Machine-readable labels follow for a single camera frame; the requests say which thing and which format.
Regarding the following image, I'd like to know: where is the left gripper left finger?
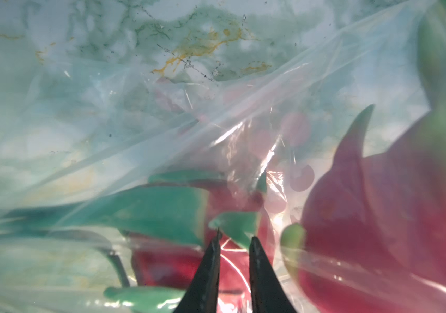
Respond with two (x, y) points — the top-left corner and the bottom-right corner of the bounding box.
(174, 230), (222, 313)

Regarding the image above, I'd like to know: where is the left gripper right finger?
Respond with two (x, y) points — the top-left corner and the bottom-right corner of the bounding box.
(249, 236), (297, 313)

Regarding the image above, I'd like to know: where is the pink dragon fruit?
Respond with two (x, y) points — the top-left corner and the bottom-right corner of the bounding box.
(0, 1), (446, 312)

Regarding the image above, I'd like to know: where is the clear zip-top bag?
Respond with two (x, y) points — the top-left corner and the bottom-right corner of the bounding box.
(0, 1), (437, 312)

